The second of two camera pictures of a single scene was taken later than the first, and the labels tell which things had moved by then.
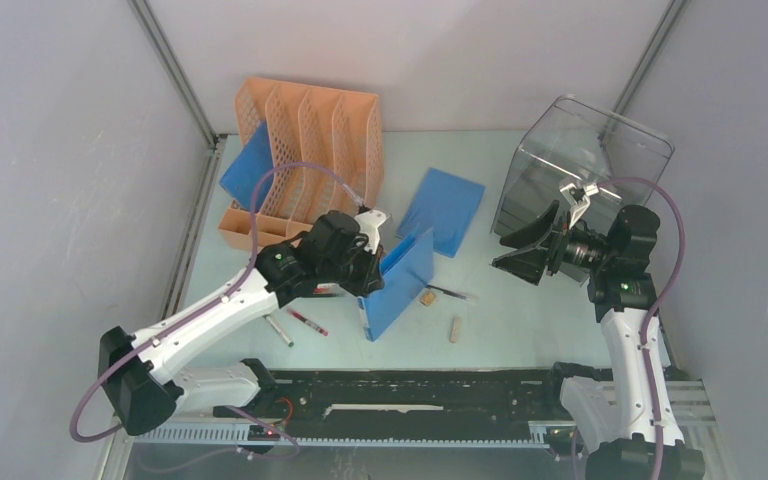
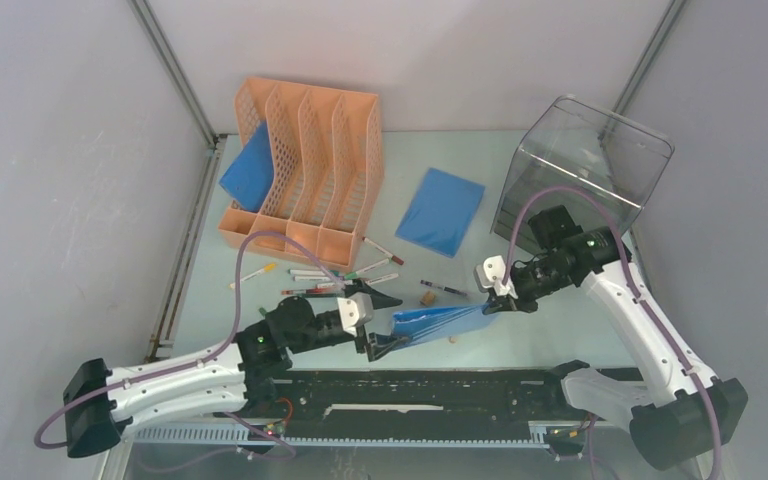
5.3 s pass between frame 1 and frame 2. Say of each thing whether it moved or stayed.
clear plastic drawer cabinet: stayed
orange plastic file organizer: stayed
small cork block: stayed
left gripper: moved
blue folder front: stayed
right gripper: moved
